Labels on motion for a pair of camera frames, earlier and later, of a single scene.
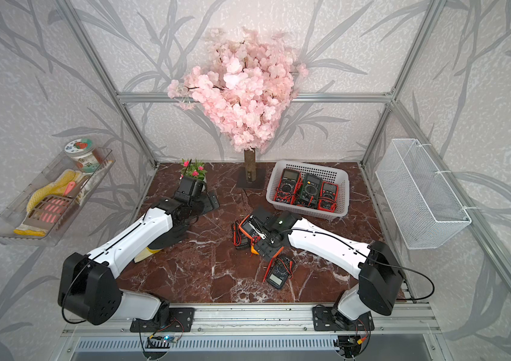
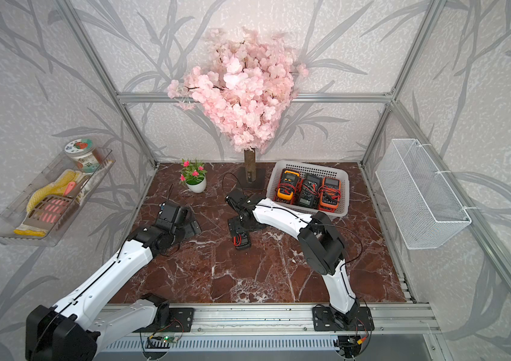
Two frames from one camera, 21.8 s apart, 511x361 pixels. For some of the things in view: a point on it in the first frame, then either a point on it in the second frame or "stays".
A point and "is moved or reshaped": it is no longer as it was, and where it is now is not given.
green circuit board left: [169, 338] stays
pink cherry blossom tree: [245, 83] stays
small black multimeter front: [279, 271] to [309, 192]
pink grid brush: [47, 211] stays
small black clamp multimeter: [237, 239] stays
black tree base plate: [251, 178] stays
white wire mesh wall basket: [424, 206] stays
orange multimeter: [246, 228] is moved or reshaped
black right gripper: [262, 250] to [234, 226]
